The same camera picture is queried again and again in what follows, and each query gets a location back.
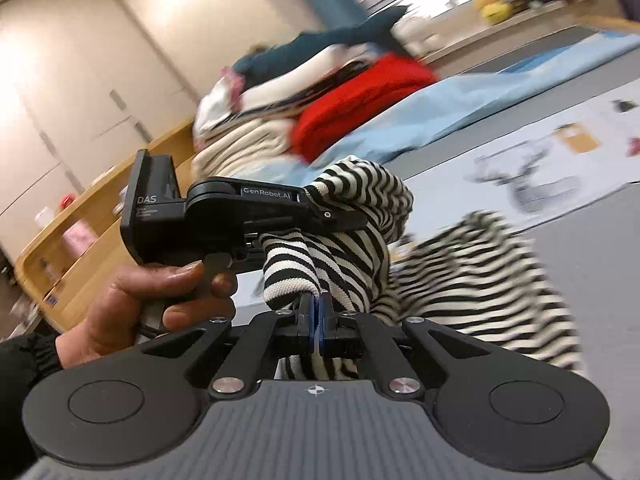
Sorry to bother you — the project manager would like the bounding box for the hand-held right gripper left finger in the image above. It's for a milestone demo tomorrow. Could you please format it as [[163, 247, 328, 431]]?
[[127, 294, 315, 402]]

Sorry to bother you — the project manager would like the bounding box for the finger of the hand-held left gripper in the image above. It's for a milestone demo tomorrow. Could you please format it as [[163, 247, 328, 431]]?
[[300, 185, 367, 233]]

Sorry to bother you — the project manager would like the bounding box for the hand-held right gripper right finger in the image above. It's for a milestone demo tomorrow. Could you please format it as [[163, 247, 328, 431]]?
[[320, 292, 497, 402]]

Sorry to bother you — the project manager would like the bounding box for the black white striped shirt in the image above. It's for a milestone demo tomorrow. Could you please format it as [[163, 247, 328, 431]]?
[[260, 156, 583, 381]]

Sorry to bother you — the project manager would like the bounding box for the person's left forearm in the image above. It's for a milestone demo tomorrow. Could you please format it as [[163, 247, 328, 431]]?
[[0, 332, 63, 461]]

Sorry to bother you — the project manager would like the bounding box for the person's left hand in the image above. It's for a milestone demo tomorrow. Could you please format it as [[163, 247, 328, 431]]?
[[55, 261, 238, 367]]

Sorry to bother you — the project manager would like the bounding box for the wooden headboard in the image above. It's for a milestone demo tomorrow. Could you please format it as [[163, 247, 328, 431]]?
[[14, 115, 201, 333]]

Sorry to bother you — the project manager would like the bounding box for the red knitted blanket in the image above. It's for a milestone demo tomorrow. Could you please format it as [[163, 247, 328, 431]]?
[[291, 55, 441, 161]]

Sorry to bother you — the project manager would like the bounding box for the white and pink cloth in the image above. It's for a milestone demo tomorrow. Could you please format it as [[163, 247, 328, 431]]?
[[194, 67, 251, 137]]

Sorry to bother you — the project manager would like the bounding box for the cream wardrobe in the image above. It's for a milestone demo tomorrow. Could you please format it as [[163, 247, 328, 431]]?
[[0, 0, 203, 221]]

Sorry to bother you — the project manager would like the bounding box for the light blue quilt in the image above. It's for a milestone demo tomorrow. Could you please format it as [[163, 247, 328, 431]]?
[[280, 30, 640, 186]]

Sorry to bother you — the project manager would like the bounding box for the dark teal shark plush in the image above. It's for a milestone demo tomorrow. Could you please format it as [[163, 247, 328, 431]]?
[[232, 5, 411, 81]]

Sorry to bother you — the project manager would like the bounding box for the white plush toy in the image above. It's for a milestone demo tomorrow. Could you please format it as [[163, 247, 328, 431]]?
[[395, 10, 441, 52]]

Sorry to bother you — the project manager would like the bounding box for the wooden bed side rail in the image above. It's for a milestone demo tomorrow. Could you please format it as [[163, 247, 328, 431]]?
[[575, 14, 640, 37]]

